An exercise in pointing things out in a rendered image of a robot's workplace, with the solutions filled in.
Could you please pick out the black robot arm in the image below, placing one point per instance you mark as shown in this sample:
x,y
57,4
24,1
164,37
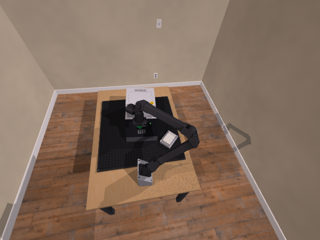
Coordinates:
x,y
185,128

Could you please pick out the grey benchtop lab instrument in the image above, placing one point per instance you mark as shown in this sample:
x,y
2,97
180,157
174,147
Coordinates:
x,y
148,132

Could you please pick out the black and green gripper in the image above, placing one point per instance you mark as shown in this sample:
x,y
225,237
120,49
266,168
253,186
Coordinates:
x,y
139,122

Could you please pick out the white well plate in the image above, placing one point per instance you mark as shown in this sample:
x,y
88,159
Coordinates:
x,y
169,138

